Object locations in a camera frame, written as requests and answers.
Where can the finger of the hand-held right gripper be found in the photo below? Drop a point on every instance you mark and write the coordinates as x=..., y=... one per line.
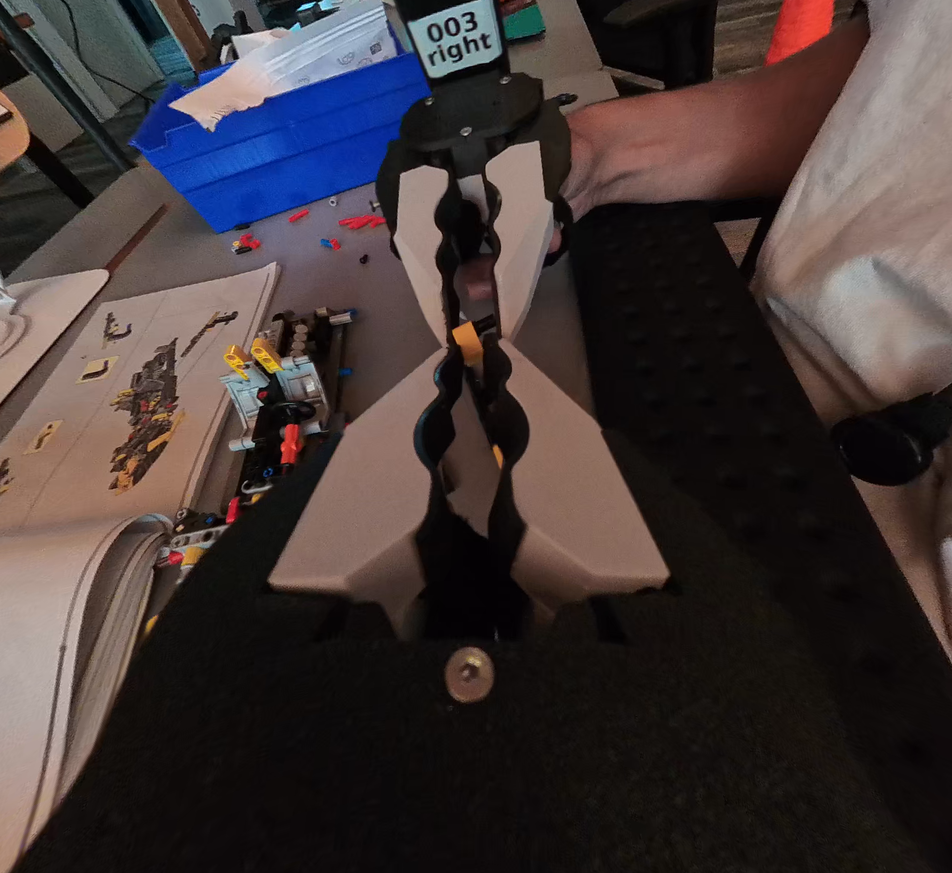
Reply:
x=528, y=233
x=420, y=233

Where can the person's right forearm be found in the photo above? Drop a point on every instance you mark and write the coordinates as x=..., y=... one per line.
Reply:
x=729, y=121

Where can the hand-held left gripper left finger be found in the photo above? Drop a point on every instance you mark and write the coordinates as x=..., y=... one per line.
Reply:
x=357, y=508

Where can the small yellow building piece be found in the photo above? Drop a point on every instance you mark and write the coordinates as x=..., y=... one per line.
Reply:
x=465, y=341

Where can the pile of red blue pins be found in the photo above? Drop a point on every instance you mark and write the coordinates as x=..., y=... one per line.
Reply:
x=357, y=222

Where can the torn white printed paper bags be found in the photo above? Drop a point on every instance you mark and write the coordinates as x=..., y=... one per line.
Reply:
x=297, y=62

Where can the wooden document stand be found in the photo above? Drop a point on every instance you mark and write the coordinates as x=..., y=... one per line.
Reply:
x=44, y=322

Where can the blue plastic bin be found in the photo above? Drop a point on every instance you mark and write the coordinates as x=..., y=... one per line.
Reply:
x=282, y=151

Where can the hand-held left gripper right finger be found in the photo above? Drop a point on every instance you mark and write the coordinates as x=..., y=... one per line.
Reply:
x=580, y=508

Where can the partly built toy car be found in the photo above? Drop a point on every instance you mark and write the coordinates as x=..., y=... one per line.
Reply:
x=290, y=382

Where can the open instruction booklet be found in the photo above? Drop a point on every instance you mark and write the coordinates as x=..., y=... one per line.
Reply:
x=89, y=441

